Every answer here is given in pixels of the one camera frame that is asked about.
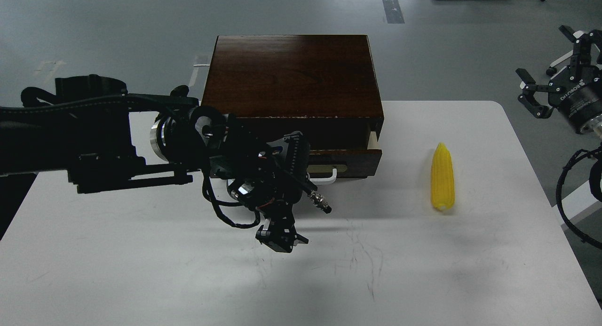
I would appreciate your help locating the dark wooden drawer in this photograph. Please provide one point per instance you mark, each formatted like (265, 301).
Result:
(354, 163)

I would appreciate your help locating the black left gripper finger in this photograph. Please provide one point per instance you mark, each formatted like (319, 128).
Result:
(299, 239)

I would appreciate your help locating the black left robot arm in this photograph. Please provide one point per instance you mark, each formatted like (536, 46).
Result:
(108, 139)

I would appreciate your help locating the dark wooden drawer cabinet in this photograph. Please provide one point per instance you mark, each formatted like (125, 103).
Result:
(321, 79)

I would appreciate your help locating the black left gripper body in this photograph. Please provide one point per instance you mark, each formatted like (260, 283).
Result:
(278, 230)

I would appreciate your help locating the yellow corn cob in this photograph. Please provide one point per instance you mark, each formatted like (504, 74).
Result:
(442, 186)

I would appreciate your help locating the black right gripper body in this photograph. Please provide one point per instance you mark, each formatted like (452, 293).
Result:
(580, 104)

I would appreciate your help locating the white drawer handle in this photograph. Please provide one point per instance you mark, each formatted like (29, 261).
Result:
(331, 178)

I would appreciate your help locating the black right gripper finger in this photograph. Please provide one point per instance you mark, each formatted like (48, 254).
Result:
(581, 51)
(527, 96)

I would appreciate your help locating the grey floor tape strip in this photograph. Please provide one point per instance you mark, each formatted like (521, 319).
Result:
(393, 12)

